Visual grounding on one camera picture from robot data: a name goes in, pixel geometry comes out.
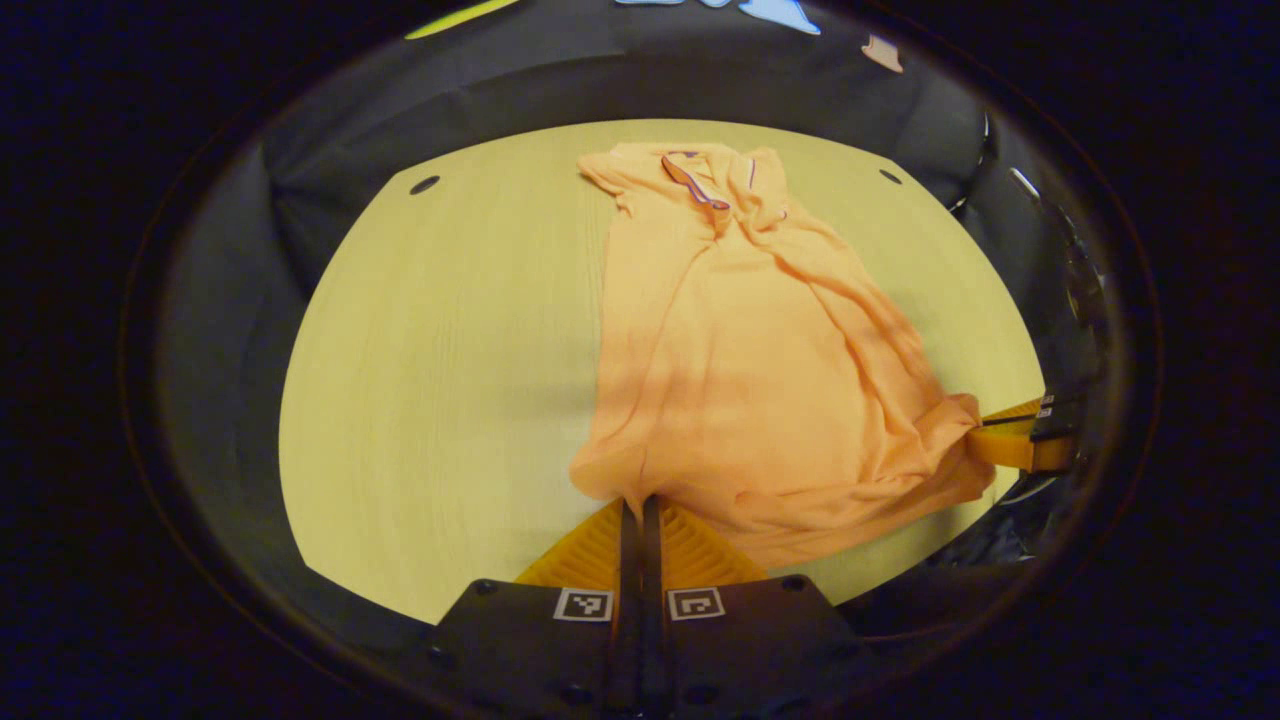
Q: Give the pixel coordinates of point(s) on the orange T-shirt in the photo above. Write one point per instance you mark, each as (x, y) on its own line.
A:
(750, 380)

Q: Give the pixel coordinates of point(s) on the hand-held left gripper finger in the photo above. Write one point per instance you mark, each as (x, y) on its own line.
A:
(628, 600)
(652, 600)

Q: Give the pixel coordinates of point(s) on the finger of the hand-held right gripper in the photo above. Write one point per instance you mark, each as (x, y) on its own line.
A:
(1055, 410)
(1020, 450)

